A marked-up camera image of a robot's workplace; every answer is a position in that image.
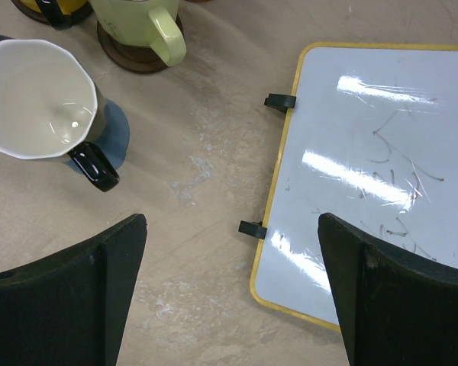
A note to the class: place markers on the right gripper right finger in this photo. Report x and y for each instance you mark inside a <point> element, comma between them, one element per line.
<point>393,307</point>

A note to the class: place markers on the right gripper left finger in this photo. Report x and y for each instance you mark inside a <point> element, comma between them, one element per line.
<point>71,307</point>

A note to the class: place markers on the blue face coaster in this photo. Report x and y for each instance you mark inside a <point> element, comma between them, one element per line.
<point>115,137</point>

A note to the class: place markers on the black and white mug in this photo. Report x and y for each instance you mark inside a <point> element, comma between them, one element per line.
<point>52,110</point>

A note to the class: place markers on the dark wood coaster bottom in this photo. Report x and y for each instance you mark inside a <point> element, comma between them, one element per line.
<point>141,60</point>

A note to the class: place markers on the dark wood coaster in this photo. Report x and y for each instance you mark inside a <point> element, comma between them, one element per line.
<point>26,13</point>
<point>141,60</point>

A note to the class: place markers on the dark wood coaster top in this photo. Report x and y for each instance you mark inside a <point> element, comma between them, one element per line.
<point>26,13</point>

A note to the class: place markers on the green mug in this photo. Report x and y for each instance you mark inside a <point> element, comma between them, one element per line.
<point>144,24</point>

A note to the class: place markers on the yellow mug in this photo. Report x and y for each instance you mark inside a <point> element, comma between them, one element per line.
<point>57,7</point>

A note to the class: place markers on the white board wooden frame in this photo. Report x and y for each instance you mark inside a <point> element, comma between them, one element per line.
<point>371,136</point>

